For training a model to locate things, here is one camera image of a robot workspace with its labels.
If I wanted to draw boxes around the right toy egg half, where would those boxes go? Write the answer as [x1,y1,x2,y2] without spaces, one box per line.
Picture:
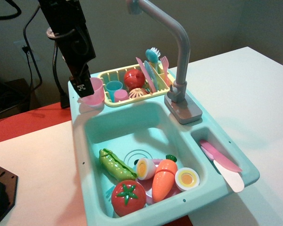
[175,167,200,191]

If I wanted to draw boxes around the toy egg half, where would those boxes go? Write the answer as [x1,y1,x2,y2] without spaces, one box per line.
[175,167,200,191]
[136,158,156,180]

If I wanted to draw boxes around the left toy egg half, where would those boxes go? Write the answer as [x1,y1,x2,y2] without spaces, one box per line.
[136,158,156,180]

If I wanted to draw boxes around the pink toy cup with handle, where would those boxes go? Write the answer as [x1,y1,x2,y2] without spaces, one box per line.
[79,77,105,106]

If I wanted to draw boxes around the white wall outlet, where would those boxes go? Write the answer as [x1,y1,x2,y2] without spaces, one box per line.
[13,39,40,63]

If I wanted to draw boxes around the pink toy knife in rack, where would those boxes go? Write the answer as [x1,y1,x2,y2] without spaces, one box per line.
[136,57,157,93]

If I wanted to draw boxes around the blue toy plate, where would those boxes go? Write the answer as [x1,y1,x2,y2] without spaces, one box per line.
[144,61,158,91]

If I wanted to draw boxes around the small pink toy cup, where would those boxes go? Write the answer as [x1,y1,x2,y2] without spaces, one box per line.
[114,89,128,103]

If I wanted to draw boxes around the pink toy fork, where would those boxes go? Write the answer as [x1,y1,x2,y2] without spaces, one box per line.
[160,56,170,87]

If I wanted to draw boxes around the black gooseneck clamp stand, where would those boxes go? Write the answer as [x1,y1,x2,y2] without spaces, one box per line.
[52,40,71,109]

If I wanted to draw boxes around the grey toy faucet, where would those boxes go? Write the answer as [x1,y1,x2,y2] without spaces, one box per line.
[126,0,202,124]

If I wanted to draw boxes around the red toy apple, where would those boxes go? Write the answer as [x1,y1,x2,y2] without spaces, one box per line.
[124,69,145,90]

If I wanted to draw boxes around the black power cable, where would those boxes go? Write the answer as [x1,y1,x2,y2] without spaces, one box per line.
[0,0,43,113]

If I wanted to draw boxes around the pink toy plate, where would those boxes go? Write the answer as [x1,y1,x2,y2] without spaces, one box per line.
[134,158,183,205]

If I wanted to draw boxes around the teal toy sink unit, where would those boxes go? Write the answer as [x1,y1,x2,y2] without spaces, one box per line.
[68,85,260,226]

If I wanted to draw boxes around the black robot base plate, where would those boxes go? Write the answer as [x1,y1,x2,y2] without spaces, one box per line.
[0,166,18,222]

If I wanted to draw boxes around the orange toy carrot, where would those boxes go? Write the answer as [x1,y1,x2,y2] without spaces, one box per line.
[152,154,178,202]

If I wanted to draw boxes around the green toy pea pod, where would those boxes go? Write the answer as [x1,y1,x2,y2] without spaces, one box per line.
[99,148,137,182]

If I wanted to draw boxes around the blue toy cup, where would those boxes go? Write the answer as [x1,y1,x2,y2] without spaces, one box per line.
[106,81,123,102]

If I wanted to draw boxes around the white toy spatula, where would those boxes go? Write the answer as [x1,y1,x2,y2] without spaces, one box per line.
[213,160,245,193]

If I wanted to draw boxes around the yellow dish rack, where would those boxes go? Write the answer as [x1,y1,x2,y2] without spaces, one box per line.
[97,61,169,107]

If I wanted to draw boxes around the red toy tomato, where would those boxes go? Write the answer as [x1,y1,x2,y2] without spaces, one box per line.
[111,180,146,217]

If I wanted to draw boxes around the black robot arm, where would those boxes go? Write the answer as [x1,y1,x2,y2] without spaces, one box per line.
[39,0,96,97]

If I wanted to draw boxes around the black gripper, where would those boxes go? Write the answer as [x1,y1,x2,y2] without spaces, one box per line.
[46,24,96,97]

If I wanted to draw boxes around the blue toy dish brush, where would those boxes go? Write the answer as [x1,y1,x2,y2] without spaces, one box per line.
[145,47,160,72]

